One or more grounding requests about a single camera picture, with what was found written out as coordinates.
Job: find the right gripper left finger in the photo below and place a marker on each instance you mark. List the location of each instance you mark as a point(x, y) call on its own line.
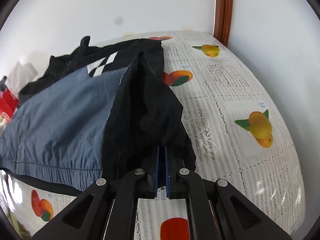
point(106, 209)

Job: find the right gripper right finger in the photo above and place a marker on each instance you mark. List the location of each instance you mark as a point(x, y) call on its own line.
point(216, 209)

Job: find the black white blue jacket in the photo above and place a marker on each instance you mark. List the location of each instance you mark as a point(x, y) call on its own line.
point(99, 112)

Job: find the fruit print tablecloth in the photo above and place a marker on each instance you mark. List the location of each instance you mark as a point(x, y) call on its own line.
point(236, 132)

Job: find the green blanket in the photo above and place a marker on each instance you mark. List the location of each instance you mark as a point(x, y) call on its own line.
point(19, 228)

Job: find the red paper shopping bag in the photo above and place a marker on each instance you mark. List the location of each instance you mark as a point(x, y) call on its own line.
point(8, 105)

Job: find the white plastic shopping bag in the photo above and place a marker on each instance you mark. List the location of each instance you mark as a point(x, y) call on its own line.
point(20, 75)

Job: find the brown wooden door frame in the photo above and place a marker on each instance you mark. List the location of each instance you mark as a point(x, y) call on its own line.
point(222, 21)

